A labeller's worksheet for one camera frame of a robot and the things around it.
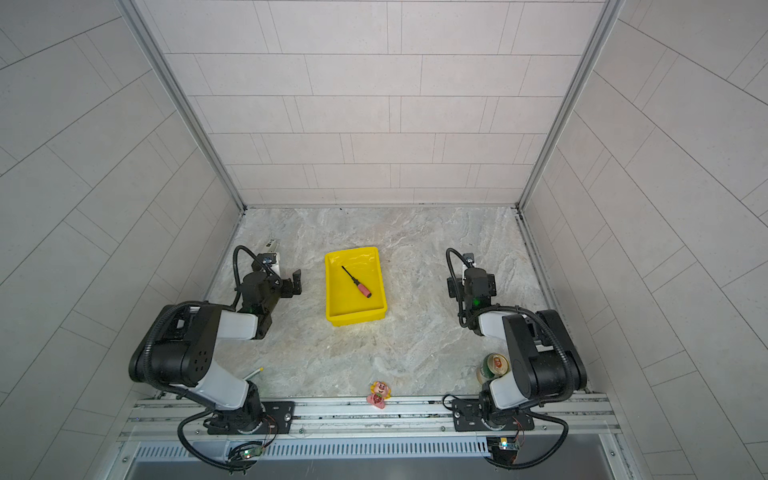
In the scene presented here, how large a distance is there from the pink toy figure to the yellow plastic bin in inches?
7.0

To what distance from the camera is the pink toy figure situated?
73 cm

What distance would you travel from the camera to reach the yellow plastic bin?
2.83 feet
